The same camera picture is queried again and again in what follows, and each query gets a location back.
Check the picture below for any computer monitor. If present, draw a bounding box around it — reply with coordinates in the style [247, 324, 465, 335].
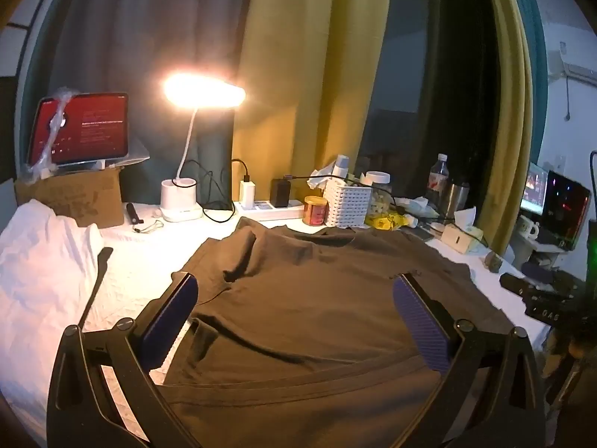
[520, 162, 550, 215]

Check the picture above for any clear plastic bottle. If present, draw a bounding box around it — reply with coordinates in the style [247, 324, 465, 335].
[425, 153, 449, 211]

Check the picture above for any black adapter cable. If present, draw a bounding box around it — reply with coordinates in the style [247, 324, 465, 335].
[282, 174, 369, 186]

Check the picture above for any white air conditioner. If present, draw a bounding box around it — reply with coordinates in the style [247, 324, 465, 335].
[546, 51, 597, 80]

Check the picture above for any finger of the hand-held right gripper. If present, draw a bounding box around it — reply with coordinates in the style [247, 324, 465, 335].
[499, 273, 532, 296]

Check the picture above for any clear jar with white lid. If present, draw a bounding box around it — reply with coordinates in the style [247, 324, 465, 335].
[364, 171, 393, 218]

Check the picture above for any laptop with lit screen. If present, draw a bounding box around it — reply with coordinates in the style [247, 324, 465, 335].
[541, 170, 592, 250]

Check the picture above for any steel tumbler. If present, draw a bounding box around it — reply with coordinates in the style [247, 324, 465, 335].
[441, 181, 469, 218]

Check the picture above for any yellow curtain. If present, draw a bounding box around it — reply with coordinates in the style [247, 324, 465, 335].
[476, 0, 535, 255]
[232, 0, 402, 206]

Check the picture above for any clear plastic wrap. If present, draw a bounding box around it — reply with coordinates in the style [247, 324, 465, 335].
[19, 86, 78, 180]

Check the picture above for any white mug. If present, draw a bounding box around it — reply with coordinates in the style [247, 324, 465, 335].
[517, 217, 539, 242]

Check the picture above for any white power strip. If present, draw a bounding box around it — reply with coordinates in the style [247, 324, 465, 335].
[232, 200, 306, 221]

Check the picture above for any white textured bed sheet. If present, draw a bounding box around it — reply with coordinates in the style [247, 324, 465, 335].
[0, 200, 551, 448]

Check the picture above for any black strap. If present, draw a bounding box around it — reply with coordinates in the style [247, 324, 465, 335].
[77, 246, 114, 330]

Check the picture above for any white desk lamp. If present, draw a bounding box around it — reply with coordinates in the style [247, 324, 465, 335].
[161, 72, 246, 223]

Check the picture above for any crumpled white tissue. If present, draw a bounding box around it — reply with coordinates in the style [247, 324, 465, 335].
[308, 163, 337, 190]

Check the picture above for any beige tissue box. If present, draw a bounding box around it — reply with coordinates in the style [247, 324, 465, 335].
[441, 206, 483, 255]

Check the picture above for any white folded garment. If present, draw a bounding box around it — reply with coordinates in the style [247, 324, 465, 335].
[0, 198, 106, 383]

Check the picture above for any yellow snack packet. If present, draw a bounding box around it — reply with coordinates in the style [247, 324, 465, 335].
[365, 212, 406, 231]

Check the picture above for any pale plastic packet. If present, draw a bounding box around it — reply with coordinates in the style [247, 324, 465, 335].
[396, 196, 439, 219]

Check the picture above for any dark grey curtain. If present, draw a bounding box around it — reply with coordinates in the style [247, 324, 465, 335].
[19, 0, 259, 206]

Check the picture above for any black stick with lanyard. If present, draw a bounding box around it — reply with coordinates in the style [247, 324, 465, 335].
[127, 202, 164, 234]

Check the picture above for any white perforated basket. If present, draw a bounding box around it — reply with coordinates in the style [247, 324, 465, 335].
[323, 178, 373, 228]

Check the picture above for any brown cardboard box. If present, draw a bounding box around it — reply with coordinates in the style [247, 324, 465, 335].
[14, 165, 126, 228]

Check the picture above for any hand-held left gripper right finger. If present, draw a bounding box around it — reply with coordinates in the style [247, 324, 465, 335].
[393, 271, 546, 448]

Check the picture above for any black charger cable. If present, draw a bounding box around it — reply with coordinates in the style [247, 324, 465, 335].
[184, 159, 250, 224]

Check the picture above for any black power adapter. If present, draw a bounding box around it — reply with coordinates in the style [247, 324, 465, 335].
[271, 177, 291, 208]

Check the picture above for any olive printed t-shirt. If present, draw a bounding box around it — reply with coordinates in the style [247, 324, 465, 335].
[159, 217, 518, 448]

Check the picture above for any red tin can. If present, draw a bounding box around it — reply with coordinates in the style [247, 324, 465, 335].
[302, 195, 328, 226]

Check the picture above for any tablet with red screen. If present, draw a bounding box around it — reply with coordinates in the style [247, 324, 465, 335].
[27, 92, 130, 166]

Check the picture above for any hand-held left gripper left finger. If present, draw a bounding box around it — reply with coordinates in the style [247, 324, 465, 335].
[47, 271, 206, 448]

